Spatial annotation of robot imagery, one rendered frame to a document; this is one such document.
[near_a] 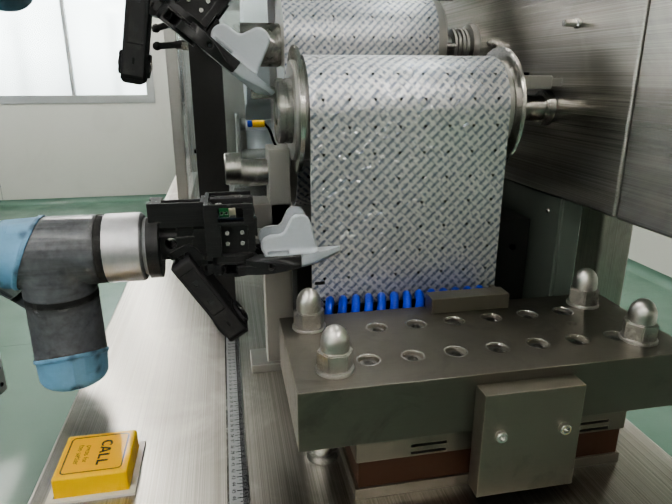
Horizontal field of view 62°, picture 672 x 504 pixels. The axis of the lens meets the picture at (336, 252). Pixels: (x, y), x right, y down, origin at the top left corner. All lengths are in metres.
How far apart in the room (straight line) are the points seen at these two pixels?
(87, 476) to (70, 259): 0.21
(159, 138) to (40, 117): 1.15
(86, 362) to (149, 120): 5.62
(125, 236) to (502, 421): 0.41
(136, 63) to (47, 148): 5.81
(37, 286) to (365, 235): 0.36
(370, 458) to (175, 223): 0.31
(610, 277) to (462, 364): 0.50
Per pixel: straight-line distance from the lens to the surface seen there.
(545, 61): 0.81
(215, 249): 0.61
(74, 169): 6.43
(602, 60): 0.71
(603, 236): 0.97
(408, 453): 0.57
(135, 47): 0.66
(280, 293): 0.75
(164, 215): 0.62
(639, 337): 0.64
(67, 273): 0.63
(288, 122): 0.65
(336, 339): 0.50
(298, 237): 0.62
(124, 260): 0.62
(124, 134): 6.29
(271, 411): 0.71
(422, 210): 0.67
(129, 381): 0.81
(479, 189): 0.69
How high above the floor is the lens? 1.29
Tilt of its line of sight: 18 degrees down
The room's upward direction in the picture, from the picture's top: straight up
